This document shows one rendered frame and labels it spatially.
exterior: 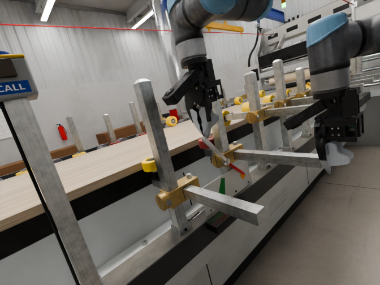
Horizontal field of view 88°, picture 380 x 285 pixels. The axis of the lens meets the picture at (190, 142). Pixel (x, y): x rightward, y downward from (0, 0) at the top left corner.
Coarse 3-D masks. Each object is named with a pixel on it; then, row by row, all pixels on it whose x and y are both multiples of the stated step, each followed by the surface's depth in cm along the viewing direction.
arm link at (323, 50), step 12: (312, 24) 42; (324, 24) 40; (336, 24) 39; (348, 24) 40; (312, 36) 42; (324, 36) 41; (336, 36) 40; (348, 36) 40; (360, 36) 40; (312, 48) 43; (324, 48) 41; (336, 48) 40; (348, 48) 41; (312, 60) 44; (324, 60) 42; (336, 60) 41; (348, 60) 41; (312, 72) 45
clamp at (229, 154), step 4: (232, 144) 78; (240, 144) 76; (232, 148) 73; (236, 148) 74; (240, 148) 75; (224, 152) 70; (228, 152) 71; (232, 152) 72; (212, 156) 71; (216, 156) 69; (224, 156) 69; (228, 156) 71; (232, 156) 72; (212, 160) 72; (216, 160) 70; (220, 160) 69; (232, 160) 72; (236, 160) 74; (216, 164) 71; (220, 164) 69
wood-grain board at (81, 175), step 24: (264, 96) 245; (240, 120) 110; (120, 144) 128; (144, 144) 107; (168, 144) 92; (192, 144) 88; (72, 168) 90; (96, 168) 79; (120, 168) 71; (0, 192) 77; (24, 192) 69; (72, 192) 59; (0, 216) 52; (24, 216) 52
